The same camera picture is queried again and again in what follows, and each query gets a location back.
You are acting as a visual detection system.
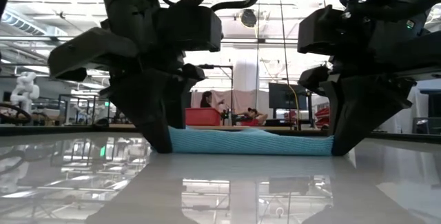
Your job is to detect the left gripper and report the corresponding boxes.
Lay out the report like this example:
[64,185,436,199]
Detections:
[48,5,223,154]

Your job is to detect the black hanging cable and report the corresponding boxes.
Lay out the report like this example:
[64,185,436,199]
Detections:
[277,0,291,87]

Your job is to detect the black table edge frame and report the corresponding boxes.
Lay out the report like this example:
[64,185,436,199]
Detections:
[0,123,441,145]

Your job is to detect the person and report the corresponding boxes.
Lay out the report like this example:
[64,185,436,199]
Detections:
[199,90,225,109]
[236,107,269,127]

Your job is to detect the pink hanging cloth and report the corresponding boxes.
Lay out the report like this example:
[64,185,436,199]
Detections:
[190,88,270,114]

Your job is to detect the thin yellow cable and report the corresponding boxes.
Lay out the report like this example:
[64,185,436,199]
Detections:
[287,84,300,128]

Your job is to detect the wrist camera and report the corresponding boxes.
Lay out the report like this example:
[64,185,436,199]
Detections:
[181,63,207,82]
[298,64,332,96]

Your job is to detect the long ceiling light rail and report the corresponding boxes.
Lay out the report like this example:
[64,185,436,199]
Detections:
[220,37,300,45]

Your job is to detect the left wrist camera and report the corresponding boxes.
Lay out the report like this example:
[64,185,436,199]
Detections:
[181,63,207,82]

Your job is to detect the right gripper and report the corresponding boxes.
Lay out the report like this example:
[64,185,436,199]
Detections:
[298,5,441,156]

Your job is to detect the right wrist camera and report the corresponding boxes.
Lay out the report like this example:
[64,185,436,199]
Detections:
[298,64,332,96]

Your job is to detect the black frame cart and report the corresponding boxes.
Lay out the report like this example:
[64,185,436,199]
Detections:
[57,93,111,125]

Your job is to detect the white building column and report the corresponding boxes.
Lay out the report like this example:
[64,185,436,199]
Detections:
[233,48,260,92]

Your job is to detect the black stand frame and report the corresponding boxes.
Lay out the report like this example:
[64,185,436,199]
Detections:
[198,63,235,111]

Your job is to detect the black ceiling cable reel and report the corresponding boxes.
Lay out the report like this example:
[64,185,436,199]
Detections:
[240,8,258,28]

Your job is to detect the large black monitor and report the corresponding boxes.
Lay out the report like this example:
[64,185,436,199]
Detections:
[268,81,309,111]

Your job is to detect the red stacked items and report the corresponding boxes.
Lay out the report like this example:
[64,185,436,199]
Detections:
[314,105,331,128]

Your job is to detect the red bin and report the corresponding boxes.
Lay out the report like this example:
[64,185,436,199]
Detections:
[185,107,222,127]

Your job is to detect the grey bin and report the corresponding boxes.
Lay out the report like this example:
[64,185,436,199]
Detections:
[411,116,441,135]

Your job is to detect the blue microfibre towel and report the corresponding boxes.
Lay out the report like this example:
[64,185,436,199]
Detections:
[167,125,335,157]

